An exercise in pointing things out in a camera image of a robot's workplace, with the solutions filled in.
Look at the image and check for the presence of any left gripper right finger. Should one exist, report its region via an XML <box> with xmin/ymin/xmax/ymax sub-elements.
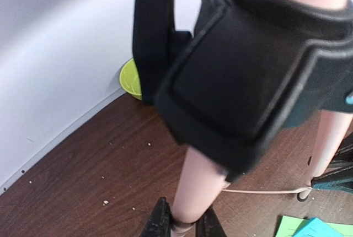
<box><xmin>195</xmin><ymin>206</ymin><xmax>227</xmax><ymax>237</ymax></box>

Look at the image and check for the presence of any green sheet music paper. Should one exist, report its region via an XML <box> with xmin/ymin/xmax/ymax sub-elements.
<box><xmin>275</xmin><ymin>216</ymin><xmax>309</xmax><ymax>237</ymax></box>

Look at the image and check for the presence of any pink music stand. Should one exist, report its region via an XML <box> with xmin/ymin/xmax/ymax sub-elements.
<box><xmin>133</xmin><ymin>0</ymin><xmax>352</xmax><ymax>236</ymax></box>

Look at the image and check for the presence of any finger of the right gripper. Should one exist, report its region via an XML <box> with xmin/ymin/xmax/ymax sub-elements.
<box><xmin>311</xmin><ymin>137</ymin><xmax>352</xmax><ymax>193</ymax></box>

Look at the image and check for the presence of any green plastic bowl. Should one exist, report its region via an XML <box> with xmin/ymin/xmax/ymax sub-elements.
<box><xmin>119</xmin><ymin>58</ymin><xmax>142</xmax><ymax>100</ymax></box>

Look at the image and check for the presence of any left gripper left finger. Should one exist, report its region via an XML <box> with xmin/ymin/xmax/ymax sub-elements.
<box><xmin>140</xmin><ymin>197</ymin><xmax>171</xmax><ymax>237</ymax></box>

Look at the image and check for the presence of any blue sheet music paper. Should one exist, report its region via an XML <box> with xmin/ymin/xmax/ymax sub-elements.
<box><xmin>293</xmin><ymin>218</ymin><xmax>352</xmax><ymax>237</ymax></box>

